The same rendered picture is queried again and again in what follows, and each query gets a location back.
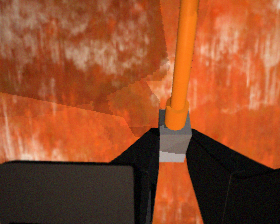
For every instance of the grey plug with orange cable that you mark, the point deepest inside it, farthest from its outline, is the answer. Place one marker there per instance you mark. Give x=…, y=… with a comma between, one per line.
x=174, y=121

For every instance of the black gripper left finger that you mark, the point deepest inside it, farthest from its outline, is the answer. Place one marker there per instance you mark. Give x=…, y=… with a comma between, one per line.
x=72, y=192

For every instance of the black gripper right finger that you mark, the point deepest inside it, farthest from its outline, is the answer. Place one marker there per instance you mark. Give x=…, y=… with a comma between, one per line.
x=231, y=188

